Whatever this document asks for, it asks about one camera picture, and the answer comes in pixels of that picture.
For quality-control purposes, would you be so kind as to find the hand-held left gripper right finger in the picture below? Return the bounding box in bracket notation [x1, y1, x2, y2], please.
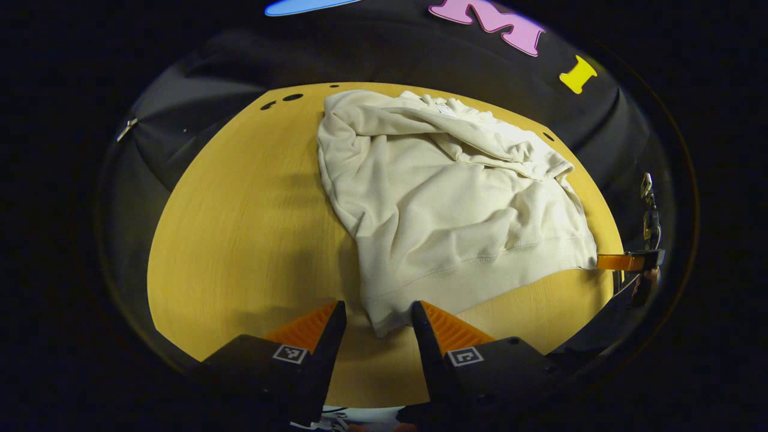
[411, 300, 565, 427]

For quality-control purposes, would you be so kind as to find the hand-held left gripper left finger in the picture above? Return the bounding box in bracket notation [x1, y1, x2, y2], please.
[192, 300, 347, 427]

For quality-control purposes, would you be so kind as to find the white sweatshirt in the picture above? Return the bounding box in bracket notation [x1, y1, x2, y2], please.
[316, 90, 599, 338]

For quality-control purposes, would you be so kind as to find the black backdrop cloth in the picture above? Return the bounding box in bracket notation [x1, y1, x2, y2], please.
[99, 0, 670, 253]

